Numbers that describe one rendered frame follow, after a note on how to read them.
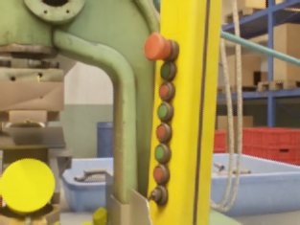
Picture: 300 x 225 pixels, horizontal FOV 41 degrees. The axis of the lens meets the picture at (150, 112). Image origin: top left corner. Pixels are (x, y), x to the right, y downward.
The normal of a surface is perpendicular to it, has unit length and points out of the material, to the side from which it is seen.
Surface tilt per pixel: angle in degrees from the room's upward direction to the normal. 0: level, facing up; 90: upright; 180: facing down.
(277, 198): 100
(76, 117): 90
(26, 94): 90
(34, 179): 74
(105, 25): 90
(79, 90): 90
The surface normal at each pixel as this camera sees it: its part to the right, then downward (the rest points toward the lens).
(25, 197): 0.30, -0.27
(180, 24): -0.75, -0.08
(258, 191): 0.30, 0.18
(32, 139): 0.18, -0.83
